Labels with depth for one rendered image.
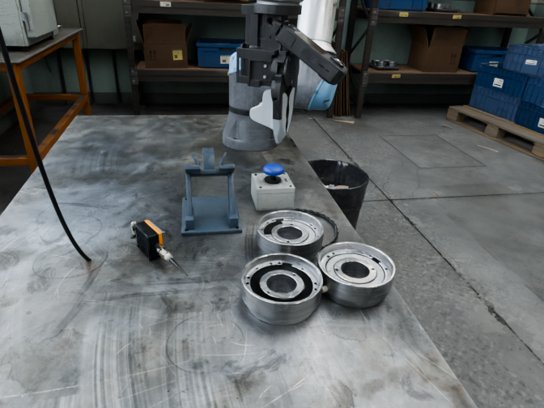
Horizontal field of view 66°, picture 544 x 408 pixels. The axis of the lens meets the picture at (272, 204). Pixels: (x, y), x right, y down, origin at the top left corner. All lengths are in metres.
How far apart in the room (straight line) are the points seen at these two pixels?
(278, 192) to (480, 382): 1.16
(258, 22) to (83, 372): 0.52
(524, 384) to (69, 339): 1.53
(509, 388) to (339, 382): 1.29
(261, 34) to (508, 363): 1.49
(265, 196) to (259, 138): 0.31
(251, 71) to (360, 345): 0.42
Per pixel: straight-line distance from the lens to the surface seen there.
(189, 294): 0.58
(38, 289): 0.64
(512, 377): 1.78
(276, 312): 0.51
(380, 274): 0.60
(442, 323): 1.87
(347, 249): 0.63
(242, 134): 1.04
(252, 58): 0.66
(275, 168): 0.76
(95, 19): 4.32
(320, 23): 1.02
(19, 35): 2.69
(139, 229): 0.65
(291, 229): 0.67
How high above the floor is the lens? 1.17
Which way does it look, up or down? 28 degrees down
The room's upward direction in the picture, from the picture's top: 3 degrees clockwise
